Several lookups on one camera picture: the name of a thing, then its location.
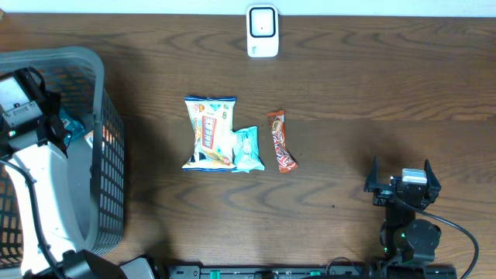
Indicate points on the orange chocolate bar wrapper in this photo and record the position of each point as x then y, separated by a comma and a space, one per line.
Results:
285, 160

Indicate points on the blue mouthwash bottle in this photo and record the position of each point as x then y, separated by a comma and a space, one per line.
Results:
74, 127

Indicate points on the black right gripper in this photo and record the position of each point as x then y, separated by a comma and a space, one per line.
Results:
384, 191

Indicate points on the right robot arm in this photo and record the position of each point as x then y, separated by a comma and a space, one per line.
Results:
407, 240

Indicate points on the teal small snack packet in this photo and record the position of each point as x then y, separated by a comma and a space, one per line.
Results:
246, 150

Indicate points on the white barcode scanner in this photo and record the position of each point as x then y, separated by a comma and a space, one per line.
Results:
262, 31

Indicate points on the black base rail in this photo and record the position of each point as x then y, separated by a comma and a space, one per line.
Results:
337, 270

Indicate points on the yellow snack bag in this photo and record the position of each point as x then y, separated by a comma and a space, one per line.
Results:
212, 123

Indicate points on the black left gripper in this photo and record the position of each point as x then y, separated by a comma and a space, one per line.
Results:
41, 93

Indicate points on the grey plastic basket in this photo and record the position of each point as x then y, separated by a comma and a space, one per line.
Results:
104, 174

